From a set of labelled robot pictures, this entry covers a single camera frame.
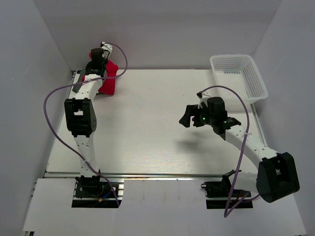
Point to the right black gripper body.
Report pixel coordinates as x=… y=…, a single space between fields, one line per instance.
x=202 y=117

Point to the red t-shirt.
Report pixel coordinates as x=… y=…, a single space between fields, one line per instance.
x=109 y=78

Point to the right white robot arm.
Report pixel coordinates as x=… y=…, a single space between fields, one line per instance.
x=276 y=175

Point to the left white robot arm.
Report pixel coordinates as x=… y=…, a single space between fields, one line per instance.
x=79 y=112

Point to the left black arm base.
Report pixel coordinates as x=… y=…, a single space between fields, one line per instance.
x=95 y=192

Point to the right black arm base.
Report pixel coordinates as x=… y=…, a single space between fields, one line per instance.
x=217 y=193

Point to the white plastic basket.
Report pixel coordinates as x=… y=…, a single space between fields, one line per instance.
x=239 y=73

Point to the folded grey t-shirt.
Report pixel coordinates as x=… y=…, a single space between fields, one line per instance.
x=78 y=77

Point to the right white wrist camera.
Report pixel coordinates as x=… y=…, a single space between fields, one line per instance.
x=203 y=98

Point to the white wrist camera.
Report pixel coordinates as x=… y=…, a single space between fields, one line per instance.
x=107 y=46
x=203 y=98

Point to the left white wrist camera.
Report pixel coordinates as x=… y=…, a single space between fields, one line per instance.
x=107 y=46

